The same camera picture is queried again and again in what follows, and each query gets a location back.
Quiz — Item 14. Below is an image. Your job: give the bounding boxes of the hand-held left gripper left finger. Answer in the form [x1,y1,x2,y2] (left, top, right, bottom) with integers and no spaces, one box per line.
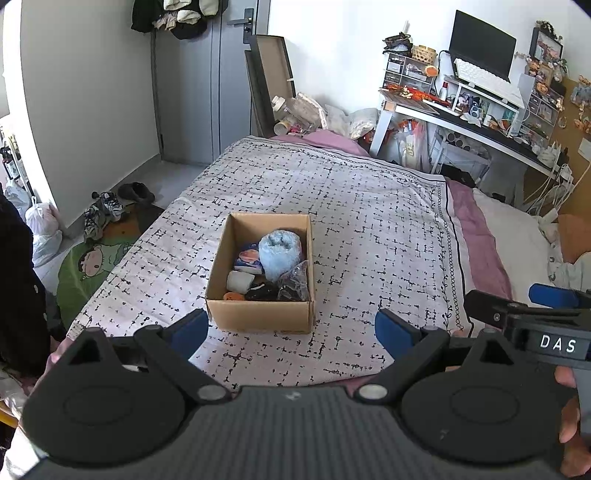
[58,308,232,408]

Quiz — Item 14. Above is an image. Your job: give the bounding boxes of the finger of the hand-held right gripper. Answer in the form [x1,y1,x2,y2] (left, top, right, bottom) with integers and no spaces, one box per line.
[529,283,591,310]
[464,290,523,329]

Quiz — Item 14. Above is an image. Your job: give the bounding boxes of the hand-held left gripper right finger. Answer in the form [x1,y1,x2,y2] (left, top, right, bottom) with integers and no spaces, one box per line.
[353,308,522,408]

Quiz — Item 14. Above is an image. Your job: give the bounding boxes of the black lace hair band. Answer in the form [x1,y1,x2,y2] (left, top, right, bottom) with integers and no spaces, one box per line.
[244,282,280,302]

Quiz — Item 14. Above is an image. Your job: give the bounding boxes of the blue tissue packet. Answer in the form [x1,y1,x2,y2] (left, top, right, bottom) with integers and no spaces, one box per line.
[233,244,264,274]

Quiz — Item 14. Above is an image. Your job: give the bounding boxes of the clear bag of dark items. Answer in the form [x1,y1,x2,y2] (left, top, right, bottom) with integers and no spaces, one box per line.
[277,261,310,302]

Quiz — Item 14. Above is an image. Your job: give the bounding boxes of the light blue fluffy roll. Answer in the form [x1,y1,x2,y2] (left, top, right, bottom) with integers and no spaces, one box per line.
[257,229,304,282]

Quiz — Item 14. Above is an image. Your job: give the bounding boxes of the person's right hand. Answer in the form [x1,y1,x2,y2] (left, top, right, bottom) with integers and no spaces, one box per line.
[554,364,583,478]

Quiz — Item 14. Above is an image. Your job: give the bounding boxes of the orange brown cushion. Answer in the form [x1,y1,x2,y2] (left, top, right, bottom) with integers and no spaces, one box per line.
[556,212,591,265]

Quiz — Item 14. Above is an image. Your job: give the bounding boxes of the white pillow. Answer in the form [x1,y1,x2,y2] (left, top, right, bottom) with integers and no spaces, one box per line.
[471,187,562,296]

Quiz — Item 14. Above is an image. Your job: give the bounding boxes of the white black printed blanket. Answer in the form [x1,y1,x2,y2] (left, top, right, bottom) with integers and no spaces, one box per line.
[67,136,474,388]

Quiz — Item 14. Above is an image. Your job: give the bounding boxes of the green cartoon floor mat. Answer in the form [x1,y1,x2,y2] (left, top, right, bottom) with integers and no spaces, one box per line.
[56,203,163,325]

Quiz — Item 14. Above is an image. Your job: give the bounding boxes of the grey sneakers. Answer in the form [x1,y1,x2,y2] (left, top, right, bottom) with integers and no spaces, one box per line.
[83,191,123,241]

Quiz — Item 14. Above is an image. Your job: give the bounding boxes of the dark slippers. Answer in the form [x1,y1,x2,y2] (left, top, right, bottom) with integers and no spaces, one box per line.
[117,181,157,206]

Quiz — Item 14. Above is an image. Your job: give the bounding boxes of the black jacket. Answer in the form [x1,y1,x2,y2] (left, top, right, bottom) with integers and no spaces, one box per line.
[0,194,66,376]

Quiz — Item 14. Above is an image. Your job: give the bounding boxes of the tied white plastic bag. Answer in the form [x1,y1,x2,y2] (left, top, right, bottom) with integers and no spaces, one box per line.
[25,196,64,267]

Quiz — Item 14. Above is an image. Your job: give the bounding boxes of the white desk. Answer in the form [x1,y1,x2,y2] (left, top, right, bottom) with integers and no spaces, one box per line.
[369,88,576,186]

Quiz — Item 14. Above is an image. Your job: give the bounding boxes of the white desk riser shelf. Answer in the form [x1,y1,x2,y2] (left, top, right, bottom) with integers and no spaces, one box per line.
[434,74,525,126]

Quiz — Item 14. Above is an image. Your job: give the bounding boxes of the white keyboard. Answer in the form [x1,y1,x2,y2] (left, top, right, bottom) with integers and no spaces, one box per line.
[453,58,525,106]

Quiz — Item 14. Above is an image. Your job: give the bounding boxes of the clear plastic bag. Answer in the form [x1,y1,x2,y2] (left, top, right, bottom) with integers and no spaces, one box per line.
[288,92,329,133]

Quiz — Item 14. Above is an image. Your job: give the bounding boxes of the grey door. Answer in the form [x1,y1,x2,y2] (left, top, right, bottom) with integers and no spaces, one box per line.
[210,0,271,167]

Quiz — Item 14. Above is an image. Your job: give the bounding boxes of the framed picture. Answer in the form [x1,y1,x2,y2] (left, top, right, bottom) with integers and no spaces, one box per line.
[529,27,565,66]

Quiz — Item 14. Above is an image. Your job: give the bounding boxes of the clear drawer organiser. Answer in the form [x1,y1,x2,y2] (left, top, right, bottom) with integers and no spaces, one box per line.
[382,52,437,96]

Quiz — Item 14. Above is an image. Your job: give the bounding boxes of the black laptop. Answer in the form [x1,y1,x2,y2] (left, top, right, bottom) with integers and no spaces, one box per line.
[449,10,517,84]

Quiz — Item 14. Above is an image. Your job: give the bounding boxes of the dark hanging clothes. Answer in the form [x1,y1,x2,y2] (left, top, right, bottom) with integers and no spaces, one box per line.
[131,0,230,40]

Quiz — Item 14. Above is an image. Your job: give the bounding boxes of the white wire rack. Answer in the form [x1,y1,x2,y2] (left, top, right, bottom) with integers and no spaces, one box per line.
[431,127,493,186]

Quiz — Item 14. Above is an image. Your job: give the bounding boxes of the black door handle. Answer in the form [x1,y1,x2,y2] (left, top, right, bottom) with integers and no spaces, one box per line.
[227,8,255,36]

